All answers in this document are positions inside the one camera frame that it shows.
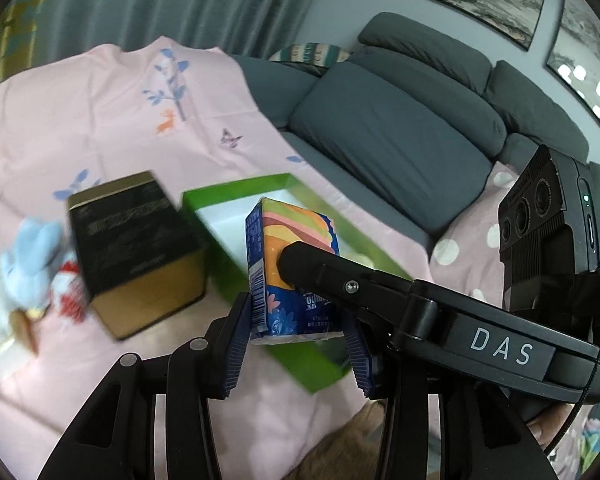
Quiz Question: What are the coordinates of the red and white sock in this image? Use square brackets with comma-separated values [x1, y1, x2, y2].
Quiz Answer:
[50, 260, 88, 323]

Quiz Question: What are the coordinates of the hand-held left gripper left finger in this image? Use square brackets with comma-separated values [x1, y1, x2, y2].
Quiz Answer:
[37, 290, 253, 480]

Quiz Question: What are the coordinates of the pink polka dot cloth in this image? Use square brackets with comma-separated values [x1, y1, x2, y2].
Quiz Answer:
[430, 160, 526, 321]

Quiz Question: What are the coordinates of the brown woven mat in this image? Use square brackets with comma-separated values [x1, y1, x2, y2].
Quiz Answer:
[300, 400, 391, 480]

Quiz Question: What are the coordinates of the light blue plush toy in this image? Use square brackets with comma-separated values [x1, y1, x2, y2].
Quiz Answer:
[0, 217, 66, 356]

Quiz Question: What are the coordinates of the blue tissue pack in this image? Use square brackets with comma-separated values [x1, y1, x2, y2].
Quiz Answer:
[245, 197, 348, 346]

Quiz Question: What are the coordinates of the yellow patterned curtain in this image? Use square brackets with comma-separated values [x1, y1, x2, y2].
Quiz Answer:
[0, 0, 56, 78]

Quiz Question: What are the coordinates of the green cardboard box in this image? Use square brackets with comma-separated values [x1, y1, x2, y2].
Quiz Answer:
[181, 173, 416, 395]

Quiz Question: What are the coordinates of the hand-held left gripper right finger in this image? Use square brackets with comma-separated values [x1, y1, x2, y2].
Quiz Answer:
[342, 307, 553, 480]

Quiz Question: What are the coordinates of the black and gold tin box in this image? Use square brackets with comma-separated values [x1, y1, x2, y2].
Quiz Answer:
[66, 171, 210, 342]

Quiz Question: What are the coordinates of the striped pillow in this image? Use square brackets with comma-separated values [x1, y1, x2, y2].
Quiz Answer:
[270, 42, 353, 67]

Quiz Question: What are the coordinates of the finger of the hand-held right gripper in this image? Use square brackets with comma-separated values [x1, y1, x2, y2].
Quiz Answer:
[277, 241, 441, 347]

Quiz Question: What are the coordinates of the grey curtain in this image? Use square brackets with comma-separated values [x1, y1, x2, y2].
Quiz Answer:
[45, 0, 331, 61]

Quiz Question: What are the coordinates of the grey sofa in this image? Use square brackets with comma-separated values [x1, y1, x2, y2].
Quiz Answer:
[230, 12, 600, 271]

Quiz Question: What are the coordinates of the pink printed bed sheet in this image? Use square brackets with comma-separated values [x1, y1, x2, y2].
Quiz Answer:
[0, 35, 431, 480]

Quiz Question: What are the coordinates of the person's right hand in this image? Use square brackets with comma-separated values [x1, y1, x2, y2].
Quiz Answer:
[526, 402, 575, 455]

